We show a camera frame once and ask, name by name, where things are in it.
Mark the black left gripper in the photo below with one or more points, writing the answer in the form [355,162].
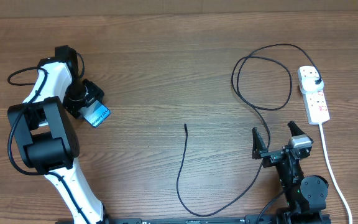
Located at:
[94,93]

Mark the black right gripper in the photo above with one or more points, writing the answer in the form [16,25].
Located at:
[259,152]

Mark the Samsung Galaxy smartphone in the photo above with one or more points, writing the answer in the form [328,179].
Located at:
[95,114]

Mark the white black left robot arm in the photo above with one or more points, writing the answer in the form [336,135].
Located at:
[42,140]

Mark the white power strip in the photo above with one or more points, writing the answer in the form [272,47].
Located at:
[315,103]

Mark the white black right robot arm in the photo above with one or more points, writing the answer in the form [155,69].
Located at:
[303,198]

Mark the white charger plug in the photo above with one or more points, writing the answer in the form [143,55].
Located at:
[309,85]

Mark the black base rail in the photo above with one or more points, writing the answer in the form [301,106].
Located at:
[182,221]

